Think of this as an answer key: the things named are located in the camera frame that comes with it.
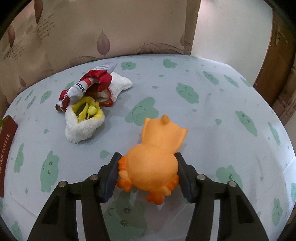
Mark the green cloud patterned tablecloth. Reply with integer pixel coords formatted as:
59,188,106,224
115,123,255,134
1,55,295,240

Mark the gold red toffee tin box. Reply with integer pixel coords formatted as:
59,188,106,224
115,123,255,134
0,115,18,198

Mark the beige leaf print curtain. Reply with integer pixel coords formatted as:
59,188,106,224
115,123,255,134
1,1,201,114

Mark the red grey printed garment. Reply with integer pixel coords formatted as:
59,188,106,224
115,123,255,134
55,62,116,112

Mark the white fluffy yellow slipper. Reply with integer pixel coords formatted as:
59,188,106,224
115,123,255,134
65,96,105,144

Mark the white red trimmed sock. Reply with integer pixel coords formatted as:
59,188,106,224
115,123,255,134
95,72,133,107

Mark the orange rubber chick toy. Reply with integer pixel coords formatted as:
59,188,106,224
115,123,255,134
116,114,188,205

